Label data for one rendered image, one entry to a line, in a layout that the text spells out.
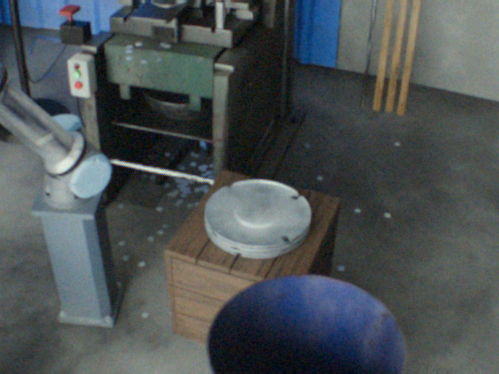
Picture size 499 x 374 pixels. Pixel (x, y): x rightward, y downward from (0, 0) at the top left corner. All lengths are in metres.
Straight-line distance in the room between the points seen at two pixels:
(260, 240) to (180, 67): 0.67
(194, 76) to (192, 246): 0.60
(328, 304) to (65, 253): 0.76
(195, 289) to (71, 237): 0.37
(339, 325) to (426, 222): 0.99
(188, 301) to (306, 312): 0.41
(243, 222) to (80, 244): 0.46
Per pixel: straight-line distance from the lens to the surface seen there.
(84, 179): 1.57
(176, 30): 2.13
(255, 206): 1.83
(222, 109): 2.05
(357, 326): 1.57
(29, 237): 2.42
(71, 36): 2.24
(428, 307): 2.17
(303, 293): 1.54
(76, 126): 1.68
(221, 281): 1.74
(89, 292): 1.97
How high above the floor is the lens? 1.53
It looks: 36 degrees down
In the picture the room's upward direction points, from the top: 2 degrees clockwise
